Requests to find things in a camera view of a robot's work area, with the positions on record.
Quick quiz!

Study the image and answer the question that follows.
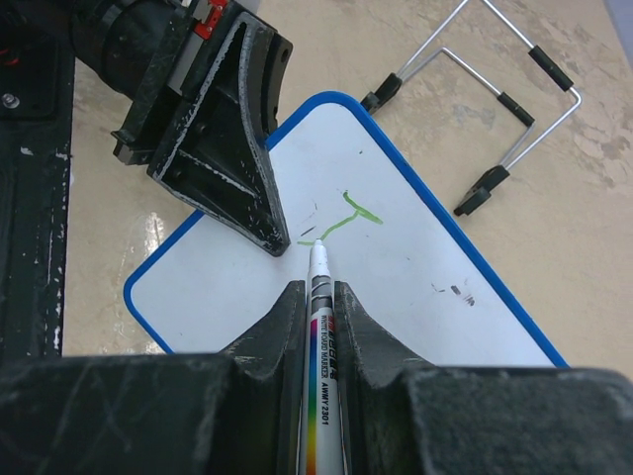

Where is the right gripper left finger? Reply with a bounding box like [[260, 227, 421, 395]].
[[1, 281, 306, 474]]

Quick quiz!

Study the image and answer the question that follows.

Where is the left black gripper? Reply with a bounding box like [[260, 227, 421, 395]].
[[68, 1, 293, 257]]

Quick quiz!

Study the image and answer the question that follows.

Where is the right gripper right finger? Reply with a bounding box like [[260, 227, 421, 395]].
[[333, 282, 632, 474]]

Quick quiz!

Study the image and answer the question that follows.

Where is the white whiteboard marker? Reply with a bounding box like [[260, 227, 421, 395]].
[[298, 239, 345, 474]]

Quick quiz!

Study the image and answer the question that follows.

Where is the blue framed whiteboard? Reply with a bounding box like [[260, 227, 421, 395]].
[[124, 91, 565, 367]]

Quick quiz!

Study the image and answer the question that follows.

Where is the wire whiteboard stand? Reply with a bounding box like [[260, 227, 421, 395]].
[[359, 0, 584, 219]]

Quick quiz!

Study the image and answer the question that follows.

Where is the black base frame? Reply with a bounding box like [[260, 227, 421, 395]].
[[1, 26, 75, 365]]

